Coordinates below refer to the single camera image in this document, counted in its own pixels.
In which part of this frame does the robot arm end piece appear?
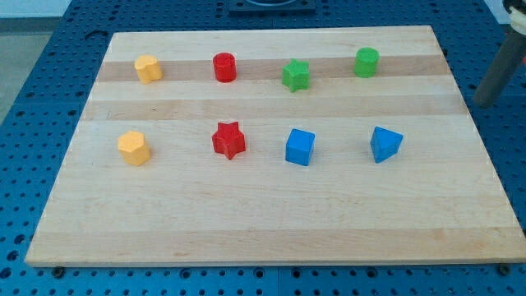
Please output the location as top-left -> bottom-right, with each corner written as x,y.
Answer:
502,0 -> 525,35

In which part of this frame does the blue triangle block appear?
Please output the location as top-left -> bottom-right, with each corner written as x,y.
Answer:
370,127 -> 404,164

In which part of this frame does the blue cube block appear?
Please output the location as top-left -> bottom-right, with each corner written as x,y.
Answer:
285,128 -> 316,166

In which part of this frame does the red star block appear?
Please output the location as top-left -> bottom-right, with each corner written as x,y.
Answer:
211,122 -> 246,160

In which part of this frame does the wooden board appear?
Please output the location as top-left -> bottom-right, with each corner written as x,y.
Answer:
25,25 -> 525,267

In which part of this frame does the green star block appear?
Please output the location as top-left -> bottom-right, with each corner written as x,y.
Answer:
282,58 -> 310,92

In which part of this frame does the red cylinder block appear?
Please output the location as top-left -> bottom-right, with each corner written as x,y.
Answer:
212,53 -> 237,83

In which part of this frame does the yellow hexagon block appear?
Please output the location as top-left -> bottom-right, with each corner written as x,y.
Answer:
118,131 -> 151,166

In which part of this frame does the green cylinder block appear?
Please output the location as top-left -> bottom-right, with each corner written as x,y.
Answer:
353,47 -> 380,78

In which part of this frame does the yellow heart block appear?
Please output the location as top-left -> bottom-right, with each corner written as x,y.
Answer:
134,54 -> 164,84

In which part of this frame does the dark grey pointer rod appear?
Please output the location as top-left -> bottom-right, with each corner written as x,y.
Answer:
473,29 -> 525,108

